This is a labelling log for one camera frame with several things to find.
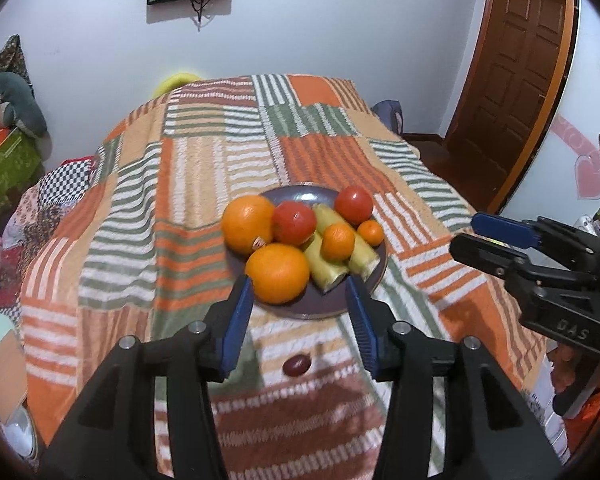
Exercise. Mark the checkered cloth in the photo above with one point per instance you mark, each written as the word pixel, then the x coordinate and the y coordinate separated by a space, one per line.
pixel 67 177

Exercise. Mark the white bowl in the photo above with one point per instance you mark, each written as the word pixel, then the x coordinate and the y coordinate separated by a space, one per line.
pixel 17 435

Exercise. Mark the dark patterned cloth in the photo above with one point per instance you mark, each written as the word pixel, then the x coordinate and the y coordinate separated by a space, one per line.
pixel 5 57

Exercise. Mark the purple plate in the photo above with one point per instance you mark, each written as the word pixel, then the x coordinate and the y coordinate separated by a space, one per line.
pixel 325 305

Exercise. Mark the peach coloured board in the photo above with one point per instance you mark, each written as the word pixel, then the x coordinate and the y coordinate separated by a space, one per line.
pixel 2 375

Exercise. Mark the grey plush toy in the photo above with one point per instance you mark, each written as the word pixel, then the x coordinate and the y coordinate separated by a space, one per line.
pixel 15 100

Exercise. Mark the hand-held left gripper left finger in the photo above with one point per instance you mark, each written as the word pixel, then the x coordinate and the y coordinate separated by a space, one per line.
pixel 237 320

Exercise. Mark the small tangerine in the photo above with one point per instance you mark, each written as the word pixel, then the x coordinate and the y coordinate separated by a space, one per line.
pixel 338 241
pixel 370 233

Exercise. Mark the red tomato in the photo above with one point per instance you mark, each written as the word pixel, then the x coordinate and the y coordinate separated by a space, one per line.
pixel 294 222
pixel 354 204

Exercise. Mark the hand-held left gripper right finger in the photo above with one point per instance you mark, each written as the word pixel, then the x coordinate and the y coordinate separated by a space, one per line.
pixel 362 325

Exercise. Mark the green storage box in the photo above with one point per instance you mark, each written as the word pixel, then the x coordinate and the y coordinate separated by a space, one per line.
pixel 10 170

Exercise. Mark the yellow stool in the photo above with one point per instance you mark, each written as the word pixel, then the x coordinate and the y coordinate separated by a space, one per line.
pixel 177 82

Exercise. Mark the large orange with sticker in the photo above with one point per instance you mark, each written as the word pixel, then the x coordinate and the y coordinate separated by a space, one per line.
pixel 245 220

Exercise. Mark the mint green bowl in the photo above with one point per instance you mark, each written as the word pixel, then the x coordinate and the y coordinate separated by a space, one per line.
pixel 0 335

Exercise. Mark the dark red grape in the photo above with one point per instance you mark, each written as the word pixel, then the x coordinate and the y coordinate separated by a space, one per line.
pixel 296 365

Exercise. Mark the floral quilt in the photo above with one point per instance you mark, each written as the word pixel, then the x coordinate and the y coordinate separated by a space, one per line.
pixel 30 225

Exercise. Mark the grey purple backpack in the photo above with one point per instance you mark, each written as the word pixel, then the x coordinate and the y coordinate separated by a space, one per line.
pixel 390 115

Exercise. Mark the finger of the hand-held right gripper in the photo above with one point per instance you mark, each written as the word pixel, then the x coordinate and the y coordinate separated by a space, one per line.
pixel 485 255
pixel 502 229

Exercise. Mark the brown wooden door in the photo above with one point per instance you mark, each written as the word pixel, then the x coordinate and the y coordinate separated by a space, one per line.
pixel 520 60

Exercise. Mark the striped patchwork blanket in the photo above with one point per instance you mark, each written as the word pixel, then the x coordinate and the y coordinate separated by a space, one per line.
pixel 190 170

